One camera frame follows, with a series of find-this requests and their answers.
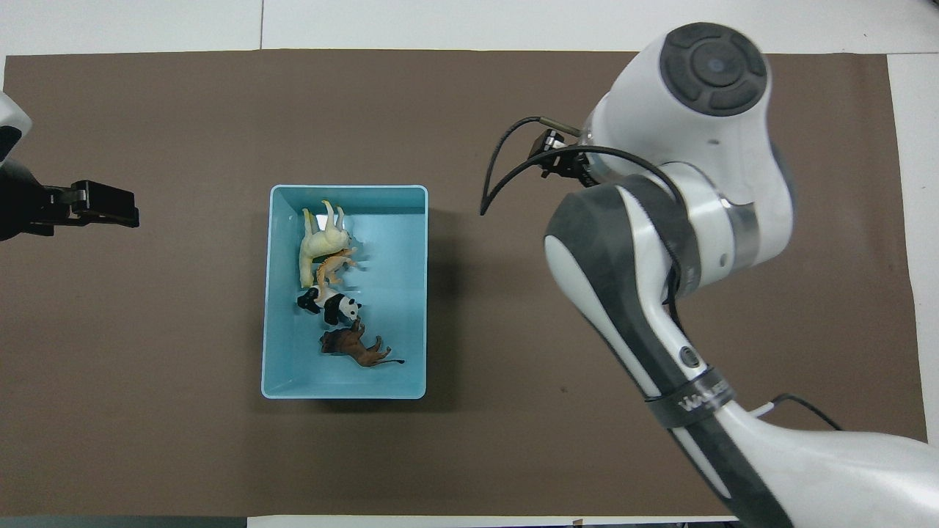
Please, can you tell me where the brown table mat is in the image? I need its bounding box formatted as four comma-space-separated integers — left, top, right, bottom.
0, 49, 935, 517

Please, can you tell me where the black cable with white plug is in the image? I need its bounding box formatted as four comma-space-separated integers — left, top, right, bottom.
754, 393, 845, 432

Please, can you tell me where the cream llama toy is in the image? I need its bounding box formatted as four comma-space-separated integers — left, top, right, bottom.
298, 199, 351, 290

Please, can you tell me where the black and white panda toy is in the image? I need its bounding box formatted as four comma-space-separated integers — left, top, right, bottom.
296, 286, 364, 326

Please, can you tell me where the brown lion toy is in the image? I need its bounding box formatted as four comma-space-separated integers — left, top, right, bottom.
319, 320, 406, 368

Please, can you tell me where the light blue plastic storage box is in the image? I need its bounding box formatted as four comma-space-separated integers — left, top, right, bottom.
261, 184, 429, 400

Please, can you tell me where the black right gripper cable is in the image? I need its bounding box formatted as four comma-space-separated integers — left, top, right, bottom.
480, 115, 665, 216

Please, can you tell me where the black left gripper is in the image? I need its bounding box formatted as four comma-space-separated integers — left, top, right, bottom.
0, 157, 141, 243

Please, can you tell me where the orange striped tiger toy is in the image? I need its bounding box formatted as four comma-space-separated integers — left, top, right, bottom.
315, 247, 361, 287

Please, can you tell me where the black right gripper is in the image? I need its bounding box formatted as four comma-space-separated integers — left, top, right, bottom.
527, 128, 599, 188

